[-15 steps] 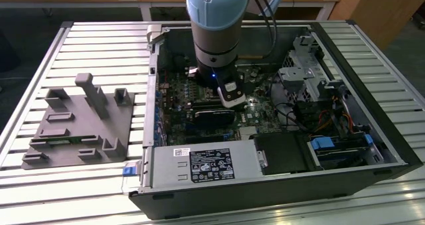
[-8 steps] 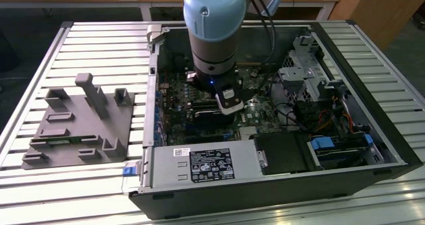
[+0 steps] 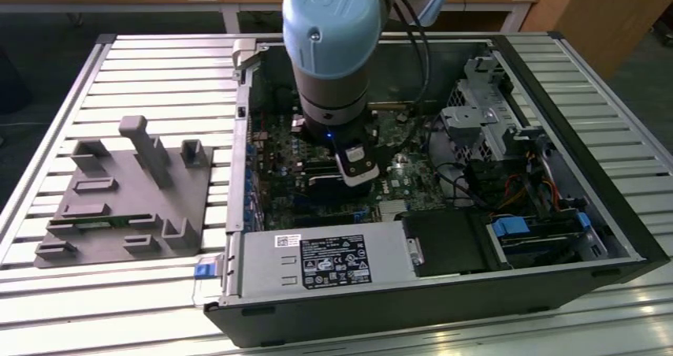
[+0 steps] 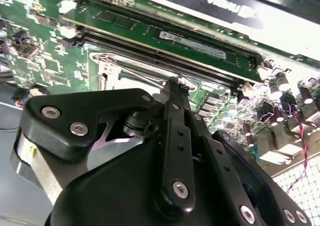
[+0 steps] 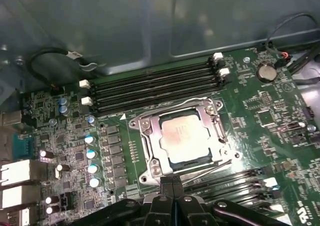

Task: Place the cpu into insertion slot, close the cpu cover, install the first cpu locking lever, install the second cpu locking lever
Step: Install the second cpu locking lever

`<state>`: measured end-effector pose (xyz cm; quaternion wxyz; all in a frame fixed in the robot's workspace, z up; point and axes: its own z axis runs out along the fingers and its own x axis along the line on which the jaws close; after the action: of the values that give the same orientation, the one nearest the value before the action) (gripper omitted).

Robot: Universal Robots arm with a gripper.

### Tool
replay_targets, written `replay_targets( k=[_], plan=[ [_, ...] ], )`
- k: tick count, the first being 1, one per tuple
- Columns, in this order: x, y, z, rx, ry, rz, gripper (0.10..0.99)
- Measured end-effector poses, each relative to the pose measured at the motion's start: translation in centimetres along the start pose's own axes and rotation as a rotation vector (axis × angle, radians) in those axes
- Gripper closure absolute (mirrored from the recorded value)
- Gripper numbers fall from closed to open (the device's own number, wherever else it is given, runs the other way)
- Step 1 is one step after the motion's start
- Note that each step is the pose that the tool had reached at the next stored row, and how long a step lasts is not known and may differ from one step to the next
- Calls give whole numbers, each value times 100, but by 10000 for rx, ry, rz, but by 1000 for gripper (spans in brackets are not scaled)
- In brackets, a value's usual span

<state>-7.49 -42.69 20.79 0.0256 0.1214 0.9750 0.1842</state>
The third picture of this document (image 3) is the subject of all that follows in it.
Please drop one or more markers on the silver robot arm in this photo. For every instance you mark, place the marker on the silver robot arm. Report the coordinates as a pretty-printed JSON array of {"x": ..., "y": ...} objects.
[{"x": 332, "y": 37}]

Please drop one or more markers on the black graphics card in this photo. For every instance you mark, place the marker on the black graphics card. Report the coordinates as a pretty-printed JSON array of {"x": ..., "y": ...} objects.
[{"x": 326, "y": 190}]

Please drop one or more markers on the green motherboard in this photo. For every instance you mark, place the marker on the green motherboard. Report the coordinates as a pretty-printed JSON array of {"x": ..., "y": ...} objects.
[{"x": 405, "y": 167}]

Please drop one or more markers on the small silver heatsink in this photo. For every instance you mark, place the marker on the small silver heatsink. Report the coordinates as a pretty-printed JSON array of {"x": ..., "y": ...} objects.
[{"x": 392, "y": 209}]

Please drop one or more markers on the gray metal drive cage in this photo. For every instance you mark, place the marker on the gray metal drive cage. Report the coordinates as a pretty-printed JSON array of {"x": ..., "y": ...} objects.
[{"x": 468, "y": 119}]

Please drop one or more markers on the gray power supply unit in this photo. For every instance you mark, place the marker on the gray power supply unit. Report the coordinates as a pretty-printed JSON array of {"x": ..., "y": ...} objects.
[{"x": 263, "y": 265}]

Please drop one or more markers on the gray parts rack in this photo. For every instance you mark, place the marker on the gray parts rack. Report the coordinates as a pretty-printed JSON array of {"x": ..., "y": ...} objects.
[{"x": 131, "y": 198}]

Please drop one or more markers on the blue plastic latch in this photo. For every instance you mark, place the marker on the blue plastic latch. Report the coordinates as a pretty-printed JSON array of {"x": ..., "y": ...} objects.
[{"x": 205, "y": 271}]

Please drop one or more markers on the hard disk in blue carrier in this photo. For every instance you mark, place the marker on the hard disk in blue carrier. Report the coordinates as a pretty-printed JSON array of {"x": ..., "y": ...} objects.
[{"x": 511, "y": 228}]

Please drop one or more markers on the black open PC case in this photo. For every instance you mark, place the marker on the black open PC case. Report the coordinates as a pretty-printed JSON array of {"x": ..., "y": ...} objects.
[{"x": 368, "y": 320}]

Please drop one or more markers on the green RAM stick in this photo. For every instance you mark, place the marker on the green RAM stick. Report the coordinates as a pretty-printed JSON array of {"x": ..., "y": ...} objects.
[{"x": 98, "y": 225}]

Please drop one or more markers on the blue plastic clip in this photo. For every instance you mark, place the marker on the blue plastic clip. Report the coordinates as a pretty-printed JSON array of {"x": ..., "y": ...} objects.
[{"x": 583, "y": 220}]

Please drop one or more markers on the wooden cabinet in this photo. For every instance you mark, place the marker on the wooden cabinet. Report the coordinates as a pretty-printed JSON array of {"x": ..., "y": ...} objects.
[{"x": 605, "y": 17}]

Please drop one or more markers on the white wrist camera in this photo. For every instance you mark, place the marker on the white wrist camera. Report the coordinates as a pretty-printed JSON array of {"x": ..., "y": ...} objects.
[{"x": 357, "y": 167}]

